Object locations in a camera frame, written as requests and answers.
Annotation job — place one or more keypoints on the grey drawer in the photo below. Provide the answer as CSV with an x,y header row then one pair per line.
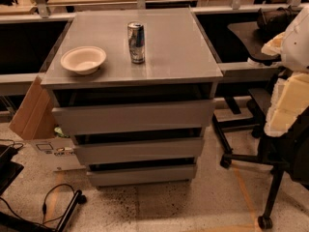
x,y
134,117
140,150
142,175

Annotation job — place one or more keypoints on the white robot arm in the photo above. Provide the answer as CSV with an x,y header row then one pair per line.
x,y
289,97

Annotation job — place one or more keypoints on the grey drawer cabinet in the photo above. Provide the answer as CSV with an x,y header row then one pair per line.
x,y
178,67

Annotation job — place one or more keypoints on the grey top drawer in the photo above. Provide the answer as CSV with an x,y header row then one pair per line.
x,y
134,117

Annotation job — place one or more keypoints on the grey bottom drawer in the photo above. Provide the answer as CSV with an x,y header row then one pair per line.
x,y
142,175

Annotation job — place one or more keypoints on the silver blue drink can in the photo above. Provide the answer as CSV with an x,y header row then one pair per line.
x,y
136,42

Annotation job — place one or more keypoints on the white paper bowl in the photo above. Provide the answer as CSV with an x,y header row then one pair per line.
x,y
83,60

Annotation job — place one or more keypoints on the black side table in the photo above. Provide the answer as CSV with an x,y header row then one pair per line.
x,y
253,38

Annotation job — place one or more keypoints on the white printed cardboard box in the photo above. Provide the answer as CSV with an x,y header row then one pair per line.
x,y
57,153

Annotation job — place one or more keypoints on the brown cardboard box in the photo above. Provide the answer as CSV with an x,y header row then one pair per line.
x,y
34,119

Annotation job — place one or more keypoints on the black office chair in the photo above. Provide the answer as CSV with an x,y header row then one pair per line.
x,y
287,153

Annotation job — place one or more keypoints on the dark headset on table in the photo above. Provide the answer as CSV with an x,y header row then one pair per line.
x,y
275,21

